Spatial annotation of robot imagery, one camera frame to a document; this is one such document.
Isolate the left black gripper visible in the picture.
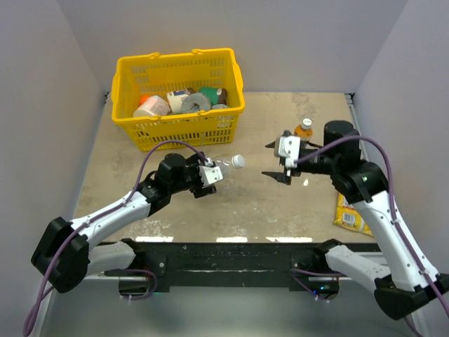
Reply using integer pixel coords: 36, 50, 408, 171
170, 152, 217, 197

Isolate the orange drink bottle blue label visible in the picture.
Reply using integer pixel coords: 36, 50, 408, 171
294, 122, 313, 142

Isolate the small white bottle cap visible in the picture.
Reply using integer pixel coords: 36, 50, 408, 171
302, 118, 312, 129

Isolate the clear plastic bottle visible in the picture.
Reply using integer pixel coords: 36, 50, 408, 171
213, 155, 242, 179

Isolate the large white bottle cap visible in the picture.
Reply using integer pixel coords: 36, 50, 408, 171
231, 154, 246, 169

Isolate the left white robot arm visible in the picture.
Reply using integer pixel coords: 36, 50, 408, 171
31, 153, 223, 293

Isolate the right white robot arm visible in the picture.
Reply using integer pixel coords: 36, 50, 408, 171
265, 120, 448, 320

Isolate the white bottle orange cap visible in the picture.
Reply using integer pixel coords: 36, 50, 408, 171
133, 95, 171, 117

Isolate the grey tape roll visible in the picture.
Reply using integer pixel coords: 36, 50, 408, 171
180, 93, 212, 113

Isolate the yellow plastic shopping basket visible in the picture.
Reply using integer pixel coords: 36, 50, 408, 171
110, 48, 245, 152

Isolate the white labelled carton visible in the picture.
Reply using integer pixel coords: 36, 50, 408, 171
166, 88, 196, 114

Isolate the brown packet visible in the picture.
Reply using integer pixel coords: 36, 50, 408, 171
216, 88, 227, 105

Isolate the yellow snack bag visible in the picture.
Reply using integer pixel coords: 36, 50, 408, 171
334, 193, 373, 237

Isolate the green packet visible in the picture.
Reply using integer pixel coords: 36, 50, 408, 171
199, 87, 222, 105

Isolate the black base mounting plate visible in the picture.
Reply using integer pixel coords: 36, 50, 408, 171
105, 240, 343, 300

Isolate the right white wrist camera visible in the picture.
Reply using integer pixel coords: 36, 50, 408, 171
274, 136, 301, 169

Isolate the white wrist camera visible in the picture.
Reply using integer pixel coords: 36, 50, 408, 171
274, 136, 301, 169
199, 158, 224, 187

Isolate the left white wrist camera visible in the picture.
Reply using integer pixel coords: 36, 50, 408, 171
199, 158, 224, 187

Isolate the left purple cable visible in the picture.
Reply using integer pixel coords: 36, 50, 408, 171
22, 140, 211, 337

